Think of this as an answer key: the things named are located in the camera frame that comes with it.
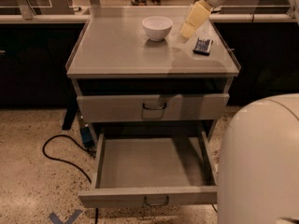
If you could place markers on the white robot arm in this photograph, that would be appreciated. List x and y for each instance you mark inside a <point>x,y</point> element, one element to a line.
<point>258,169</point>

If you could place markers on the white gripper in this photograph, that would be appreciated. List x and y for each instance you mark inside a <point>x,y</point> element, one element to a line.
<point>199,13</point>

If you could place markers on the open grey middle drawer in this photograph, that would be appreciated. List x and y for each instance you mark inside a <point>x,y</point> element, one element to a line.
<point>151,171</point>

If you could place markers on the upper grey drawer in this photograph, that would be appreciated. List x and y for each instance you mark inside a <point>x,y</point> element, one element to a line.
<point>119,108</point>

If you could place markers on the grey metal drawer cabinet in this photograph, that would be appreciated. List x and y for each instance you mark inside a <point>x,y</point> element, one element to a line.
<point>114,56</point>

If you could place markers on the blue power adapter box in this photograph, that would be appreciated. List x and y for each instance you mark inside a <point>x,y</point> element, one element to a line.
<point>86,137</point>

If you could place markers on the white ceramic bowl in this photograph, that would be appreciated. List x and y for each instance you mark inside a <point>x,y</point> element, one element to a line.
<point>157,28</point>

